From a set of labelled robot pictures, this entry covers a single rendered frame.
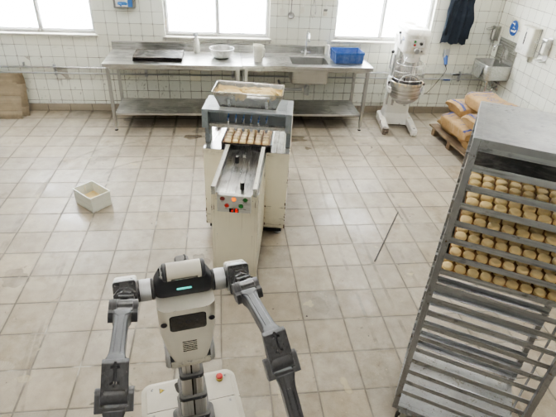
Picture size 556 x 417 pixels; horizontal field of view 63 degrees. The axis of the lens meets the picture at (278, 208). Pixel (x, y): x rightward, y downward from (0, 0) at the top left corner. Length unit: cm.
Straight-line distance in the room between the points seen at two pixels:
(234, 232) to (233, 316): 61
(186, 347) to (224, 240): 156
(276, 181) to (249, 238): 72
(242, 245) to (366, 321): 108
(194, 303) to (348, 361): 162
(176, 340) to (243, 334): 140
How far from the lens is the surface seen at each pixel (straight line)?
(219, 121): 384
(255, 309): 162
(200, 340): 201
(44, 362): 345
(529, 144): 197
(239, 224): 335
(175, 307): 188
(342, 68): 620
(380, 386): 319
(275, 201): 403
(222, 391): 275
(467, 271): 231
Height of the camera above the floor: 250
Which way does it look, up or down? 33 degrees down
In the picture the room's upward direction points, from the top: 3 degrees clockwise
